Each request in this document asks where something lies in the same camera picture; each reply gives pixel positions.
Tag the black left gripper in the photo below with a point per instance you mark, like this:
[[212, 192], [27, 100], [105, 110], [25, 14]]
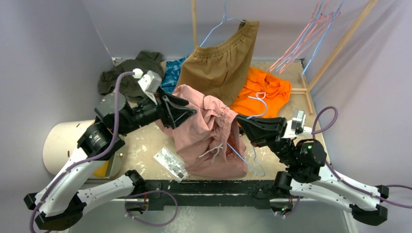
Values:
[[172, 110]]

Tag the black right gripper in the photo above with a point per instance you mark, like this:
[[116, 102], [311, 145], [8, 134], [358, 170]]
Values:
[[278, 129]]

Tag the pink shorts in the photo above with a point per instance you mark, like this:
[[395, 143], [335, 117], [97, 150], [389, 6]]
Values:
[[213, 124]]

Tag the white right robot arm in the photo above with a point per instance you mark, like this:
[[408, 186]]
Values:
[[308, 174]]

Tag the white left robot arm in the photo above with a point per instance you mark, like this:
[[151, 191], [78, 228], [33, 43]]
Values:
[[63, 202]]

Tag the blue patterned shorts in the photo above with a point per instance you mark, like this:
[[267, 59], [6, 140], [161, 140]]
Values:
[[172, 70]]

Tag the orange shorts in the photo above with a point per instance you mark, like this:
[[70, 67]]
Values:
[[263, 94]]

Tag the dark green shorts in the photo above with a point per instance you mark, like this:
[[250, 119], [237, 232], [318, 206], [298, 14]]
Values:
[[129, 87]]

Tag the tan khaki shorts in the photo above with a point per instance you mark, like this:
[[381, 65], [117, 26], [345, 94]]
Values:
[[221, 71]]

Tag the light blue hanger holding shorts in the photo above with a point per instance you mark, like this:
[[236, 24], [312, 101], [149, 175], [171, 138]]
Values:
[[223, 20]]

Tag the light blue hanger middle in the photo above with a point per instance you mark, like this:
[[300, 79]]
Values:
[[301, 41]]

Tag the clear plastic packet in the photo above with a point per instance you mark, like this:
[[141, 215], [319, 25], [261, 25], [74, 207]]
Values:
[[172, 163]]

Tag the white cylindrical bin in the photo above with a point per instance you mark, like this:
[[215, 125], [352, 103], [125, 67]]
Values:
[[60, 143]]

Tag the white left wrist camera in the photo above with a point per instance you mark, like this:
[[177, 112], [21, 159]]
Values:
[[148, 82]]

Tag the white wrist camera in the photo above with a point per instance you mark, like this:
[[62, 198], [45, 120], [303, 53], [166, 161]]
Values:
[[148, 82], [296, 126]]

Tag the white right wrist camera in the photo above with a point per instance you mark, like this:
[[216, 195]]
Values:
[[296, 126]]

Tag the white pink shorts drawstring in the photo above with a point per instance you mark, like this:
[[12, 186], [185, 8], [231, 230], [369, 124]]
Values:
[[218, 150]]

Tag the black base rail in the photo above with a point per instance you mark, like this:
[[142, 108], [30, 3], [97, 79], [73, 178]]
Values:
[[260, 194]]

